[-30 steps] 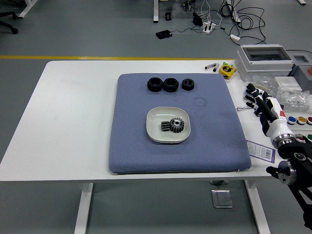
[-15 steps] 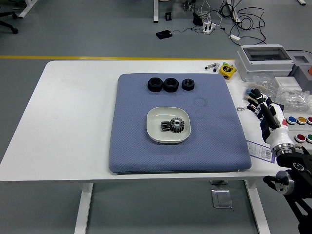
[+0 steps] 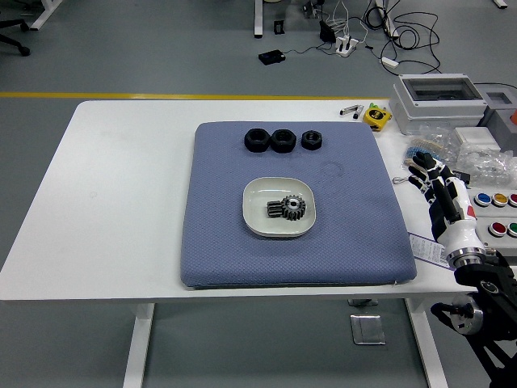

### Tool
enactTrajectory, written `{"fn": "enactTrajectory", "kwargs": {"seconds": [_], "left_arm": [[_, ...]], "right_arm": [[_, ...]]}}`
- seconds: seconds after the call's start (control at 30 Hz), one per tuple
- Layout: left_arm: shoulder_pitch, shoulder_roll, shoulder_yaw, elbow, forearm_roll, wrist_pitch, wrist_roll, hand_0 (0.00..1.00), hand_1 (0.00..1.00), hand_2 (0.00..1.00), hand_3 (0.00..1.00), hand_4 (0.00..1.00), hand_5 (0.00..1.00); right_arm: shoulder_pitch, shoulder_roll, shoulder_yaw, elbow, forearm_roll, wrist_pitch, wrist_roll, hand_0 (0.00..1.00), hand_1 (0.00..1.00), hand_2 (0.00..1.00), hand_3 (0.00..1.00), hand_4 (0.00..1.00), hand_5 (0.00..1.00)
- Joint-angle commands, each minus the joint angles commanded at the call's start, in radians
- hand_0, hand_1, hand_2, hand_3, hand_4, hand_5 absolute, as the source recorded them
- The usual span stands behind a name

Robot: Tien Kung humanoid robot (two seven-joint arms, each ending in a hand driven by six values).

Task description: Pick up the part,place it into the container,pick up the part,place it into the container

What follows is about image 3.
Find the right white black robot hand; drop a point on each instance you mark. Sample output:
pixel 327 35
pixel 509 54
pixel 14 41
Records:
pixel 456 226

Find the large dark metal gear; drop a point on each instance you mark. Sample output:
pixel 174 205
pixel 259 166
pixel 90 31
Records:
pixel 294 208

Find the small black gear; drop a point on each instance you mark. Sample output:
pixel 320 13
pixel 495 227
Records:
pixel 274 210

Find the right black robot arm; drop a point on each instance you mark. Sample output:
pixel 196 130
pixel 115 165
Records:
pixel 490 291

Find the grey box blue yellow buttons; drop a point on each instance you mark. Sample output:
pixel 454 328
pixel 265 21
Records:
pixel 482 198

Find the grey box red green buttons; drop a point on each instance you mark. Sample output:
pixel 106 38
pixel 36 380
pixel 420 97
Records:
pixel 497 228

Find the small white box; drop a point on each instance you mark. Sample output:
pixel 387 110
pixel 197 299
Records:
pixel 476 137

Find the grey box with orange button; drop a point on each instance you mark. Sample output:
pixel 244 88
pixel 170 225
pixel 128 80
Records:
pixel 503 117

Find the small black hex nut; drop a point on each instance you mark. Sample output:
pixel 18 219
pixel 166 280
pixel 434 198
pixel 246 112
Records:
pixel 312 140

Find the large black hex nut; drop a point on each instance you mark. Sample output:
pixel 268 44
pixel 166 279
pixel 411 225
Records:
pixel 257 140
pixel 282 140

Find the purple white label card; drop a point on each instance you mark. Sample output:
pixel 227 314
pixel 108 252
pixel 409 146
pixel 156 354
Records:
pixel 424 248

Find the small black electronic module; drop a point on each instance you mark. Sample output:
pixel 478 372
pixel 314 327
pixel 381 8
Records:
pixel 464 178

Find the clear crumpled plastic bag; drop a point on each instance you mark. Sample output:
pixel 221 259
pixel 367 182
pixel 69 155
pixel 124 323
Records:
pixel 490 163

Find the bag of blue resistors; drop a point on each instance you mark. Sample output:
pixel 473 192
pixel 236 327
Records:
pixel 430 141

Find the yellow tape measure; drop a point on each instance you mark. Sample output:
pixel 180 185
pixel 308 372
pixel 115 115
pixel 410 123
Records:
pixel 377 118

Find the metal floor plate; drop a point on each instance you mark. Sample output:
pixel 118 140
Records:
pixel 367 329

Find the silver marker pen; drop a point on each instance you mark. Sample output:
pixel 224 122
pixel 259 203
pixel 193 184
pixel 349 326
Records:
pixel 351 109

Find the small white adapter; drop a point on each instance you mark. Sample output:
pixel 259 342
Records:
pixel 389 62

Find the white square dish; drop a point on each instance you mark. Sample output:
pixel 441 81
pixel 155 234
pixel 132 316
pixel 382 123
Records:
pixel 258 198

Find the white power strip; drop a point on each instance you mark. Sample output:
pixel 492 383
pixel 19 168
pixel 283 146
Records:
pixel 346 45

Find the blue textured cushion mat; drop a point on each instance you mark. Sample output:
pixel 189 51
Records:
pixel 226 250

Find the black charger block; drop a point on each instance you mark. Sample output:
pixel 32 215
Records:
pixel 326 31

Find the black power adapter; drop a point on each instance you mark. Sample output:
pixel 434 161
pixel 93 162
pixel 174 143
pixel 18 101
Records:
pixel 271 57

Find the white table leg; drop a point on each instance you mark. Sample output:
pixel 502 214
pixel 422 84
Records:
pixel 259 18
pixel 42 16

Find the white table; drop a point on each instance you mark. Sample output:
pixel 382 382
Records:
pixel 121 182

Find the black office chair base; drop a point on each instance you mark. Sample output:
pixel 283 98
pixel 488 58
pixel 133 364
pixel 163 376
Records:
pixel 12 26

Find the grey enclosure with clear lid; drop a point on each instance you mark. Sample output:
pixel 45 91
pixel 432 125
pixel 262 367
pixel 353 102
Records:
pixel 438 107

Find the small black bracket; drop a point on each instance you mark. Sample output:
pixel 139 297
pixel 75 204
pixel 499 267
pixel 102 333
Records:
pixel 278 27

